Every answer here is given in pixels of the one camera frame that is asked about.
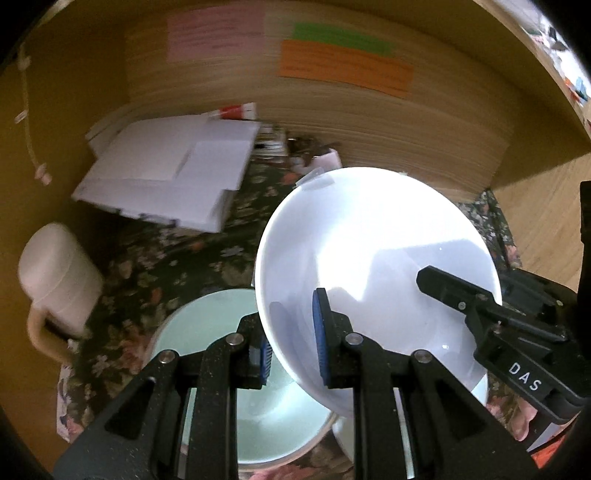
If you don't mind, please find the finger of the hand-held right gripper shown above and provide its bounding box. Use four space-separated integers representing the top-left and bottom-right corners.
416 265 570 343
499 271 579 325

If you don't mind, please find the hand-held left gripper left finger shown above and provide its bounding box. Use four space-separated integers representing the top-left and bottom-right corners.
53 314 273 480

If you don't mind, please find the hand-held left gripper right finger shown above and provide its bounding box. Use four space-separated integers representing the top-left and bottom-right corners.
311 287 539 480

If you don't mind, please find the light blue plate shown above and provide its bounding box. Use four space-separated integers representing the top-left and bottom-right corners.
147 288 343 465

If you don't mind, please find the white bowl with black spots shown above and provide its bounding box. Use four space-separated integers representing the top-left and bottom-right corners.
254 167 504 416

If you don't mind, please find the floral tablecloth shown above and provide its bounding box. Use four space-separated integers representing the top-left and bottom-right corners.
55 159 533 480

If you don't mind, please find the small white box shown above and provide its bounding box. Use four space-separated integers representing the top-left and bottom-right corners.
295 150 343 186

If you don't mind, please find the stack of printed booklets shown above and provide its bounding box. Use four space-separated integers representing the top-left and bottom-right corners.
251 122 334 163

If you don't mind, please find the stack of white papers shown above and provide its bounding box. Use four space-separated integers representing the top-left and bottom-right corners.
71 113 262 232

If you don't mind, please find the white mug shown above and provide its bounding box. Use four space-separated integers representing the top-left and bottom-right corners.
18 222 105 366

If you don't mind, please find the red and white tube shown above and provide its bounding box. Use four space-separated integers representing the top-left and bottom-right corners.
209 103 259 120

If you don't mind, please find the orange sticky note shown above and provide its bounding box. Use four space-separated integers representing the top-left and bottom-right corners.
276 39 415 99

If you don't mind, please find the green sticky note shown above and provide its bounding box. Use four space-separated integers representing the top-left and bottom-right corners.
291 21 398 57

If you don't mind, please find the pink sticky note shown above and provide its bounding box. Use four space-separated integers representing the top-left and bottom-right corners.
165 4 265 64

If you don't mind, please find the beaded string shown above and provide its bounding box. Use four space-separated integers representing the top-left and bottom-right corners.
13 50 54 186

